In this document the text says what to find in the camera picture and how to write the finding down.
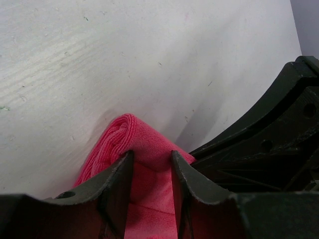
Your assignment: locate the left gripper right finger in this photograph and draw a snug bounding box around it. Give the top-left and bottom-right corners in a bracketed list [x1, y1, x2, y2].
[171, 151, 319, 239]

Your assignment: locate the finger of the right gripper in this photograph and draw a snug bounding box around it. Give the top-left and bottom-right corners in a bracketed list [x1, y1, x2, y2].
[191, 56, 319, 192]

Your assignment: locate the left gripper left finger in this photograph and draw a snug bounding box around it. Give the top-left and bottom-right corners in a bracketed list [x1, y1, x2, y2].
[0, 151, 134, 239]

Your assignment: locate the pink towel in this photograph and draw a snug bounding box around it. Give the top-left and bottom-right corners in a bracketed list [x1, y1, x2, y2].
[74, 114, 195, 239]

